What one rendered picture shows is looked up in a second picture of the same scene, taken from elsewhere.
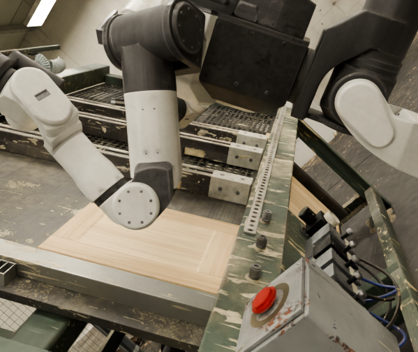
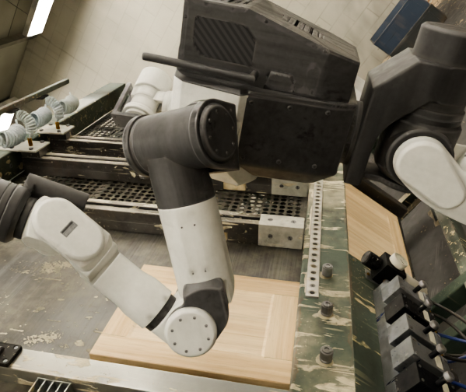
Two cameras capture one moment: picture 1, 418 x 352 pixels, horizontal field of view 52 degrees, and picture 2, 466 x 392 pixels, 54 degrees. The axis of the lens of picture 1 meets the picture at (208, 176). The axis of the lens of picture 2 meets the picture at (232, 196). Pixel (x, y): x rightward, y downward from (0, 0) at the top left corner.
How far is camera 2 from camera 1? 0.20 m
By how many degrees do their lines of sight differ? 6
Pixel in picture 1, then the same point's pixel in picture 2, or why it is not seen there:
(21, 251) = (74, 367)
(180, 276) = (246, 367)
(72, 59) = (81, 63)
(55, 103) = (84, 234)
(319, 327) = not seen: outside the picture
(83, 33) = (88, 33)
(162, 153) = (210, 270)
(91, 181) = (138, 309)
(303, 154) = not seen: hidden behind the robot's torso
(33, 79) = (55, 213)
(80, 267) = (138, 377)
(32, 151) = not seen: hidden behind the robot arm
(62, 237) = (113, 334)
